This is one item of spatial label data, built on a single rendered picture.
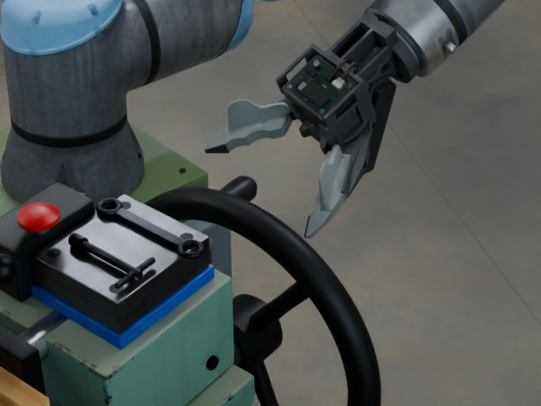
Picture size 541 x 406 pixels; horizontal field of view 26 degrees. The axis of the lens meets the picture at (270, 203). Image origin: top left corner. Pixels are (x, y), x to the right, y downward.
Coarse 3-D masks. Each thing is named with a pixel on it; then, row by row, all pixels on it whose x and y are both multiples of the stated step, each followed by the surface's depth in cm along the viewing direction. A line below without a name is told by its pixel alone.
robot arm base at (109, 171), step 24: (24, 144) 149; (48, 144) 147; (72, 144) 147; (96, 144) 148; (120, 144) 152; (24, 168) 150; (48, 168) 148; (72, 168) 148; (96, 168) 149; (120, 168) 152; (24, 192) 150; (96, 192) 150; (120, 192) 152
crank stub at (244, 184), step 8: (240, 176) 104; (248, 176) 104; (232, 184) 102; (240, 184) 102; (248, 184) 103; (256, 184) 104; (232, 192) 102; (240, 192) 102; (248, 192) 103; (256, 192) 104; (248, 200) 103
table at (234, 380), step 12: (228, 372) 92; (240, 372) 92; (216, 384) 91; (228, 384) 91; (240, 384) 91; (252, 384) 92; (48, 396) 86; (204, 396) 90; (216, 396) 90; (228, 396) 90; (240, 396) 91; (252, 396) 93
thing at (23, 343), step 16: (48, 320) 83; (64, 320) 83; (0, 336) 77; (16, 336) 77; (32, 336) 82; (0, 352) 77; (16, 352) 76; (32, 352) 76; (16, 368) 76; (32, 368) 76; (32, 384) 77
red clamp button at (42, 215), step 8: (24, 208) 84; (32, 208) 83; (40, 208) 83; (48, 208) 83; (56, 208) 84; (24, 216) 83; (32, 216) 83; (40, 216) 83; (48, 216) 83; (56, 216) 83; (24, 224) 82; (32, 224) 82; (40, 224) 82; (48, 224) 82
